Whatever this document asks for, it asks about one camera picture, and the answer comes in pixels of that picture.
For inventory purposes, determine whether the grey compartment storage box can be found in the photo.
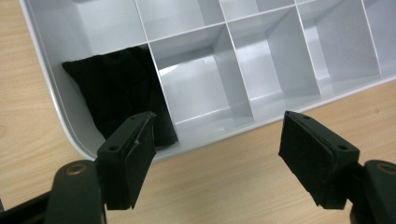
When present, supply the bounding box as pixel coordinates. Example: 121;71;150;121
18;0;396;163

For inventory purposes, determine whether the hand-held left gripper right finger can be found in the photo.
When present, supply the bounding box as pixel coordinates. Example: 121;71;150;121
277;110;361;210

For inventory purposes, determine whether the black sock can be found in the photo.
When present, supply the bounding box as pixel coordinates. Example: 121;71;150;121
61;46;179;147

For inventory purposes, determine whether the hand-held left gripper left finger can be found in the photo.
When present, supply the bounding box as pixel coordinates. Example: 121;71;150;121
96;110;157;211

